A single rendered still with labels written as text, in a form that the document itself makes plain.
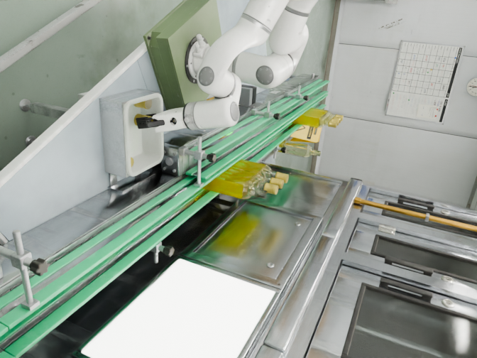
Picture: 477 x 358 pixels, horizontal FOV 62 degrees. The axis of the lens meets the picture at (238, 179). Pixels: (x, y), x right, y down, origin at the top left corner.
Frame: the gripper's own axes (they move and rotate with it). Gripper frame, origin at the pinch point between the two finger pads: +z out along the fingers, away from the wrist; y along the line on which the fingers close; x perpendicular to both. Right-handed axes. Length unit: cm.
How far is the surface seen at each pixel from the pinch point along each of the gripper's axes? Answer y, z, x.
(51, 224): -31.4, 11.9, -18.1
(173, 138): 19.3, 6.6, -10.0
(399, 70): 607, -21, -63
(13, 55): 9, 60, 27
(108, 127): -8.4, 7.2, 0.8
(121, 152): -8.4, 5.0, -6.6
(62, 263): -40.1, 0.2, -23.0
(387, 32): 609, -5, -2
